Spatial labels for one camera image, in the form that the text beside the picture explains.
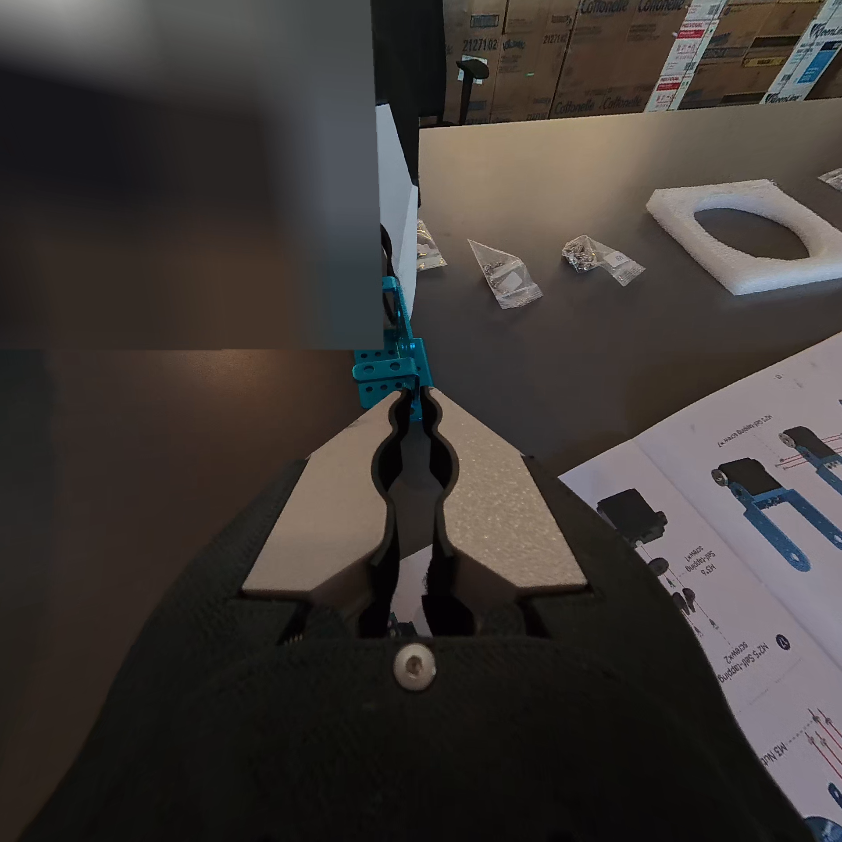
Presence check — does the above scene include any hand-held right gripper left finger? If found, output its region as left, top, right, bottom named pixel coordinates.
left=241, top=389, right=403, bottom=638

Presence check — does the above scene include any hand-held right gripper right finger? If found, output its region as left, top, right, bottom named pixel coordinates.
left=421, top=387, right=588, bottom=638

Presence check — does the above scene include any blue metal bracket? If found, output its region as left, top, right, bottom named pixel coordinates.
left=352, top=276, right=430, bottom=423

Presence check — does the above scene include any dark desk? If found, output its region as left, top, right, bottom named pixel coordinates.
left=0, top=97, right=842, bottom=842

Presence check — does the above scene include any printed instruction booklet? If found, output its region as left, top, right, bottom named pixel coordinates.
left=393, top=332, right=842, bottom=842

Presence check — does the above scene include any stack of cardboard boxes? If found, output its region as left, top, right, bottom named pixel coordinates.
left=442, top=0, right=842, bottom=126

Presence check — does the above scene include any white foam frame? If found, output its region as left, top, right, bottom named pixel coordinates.
left=646, top=178, right=842, bottom=297

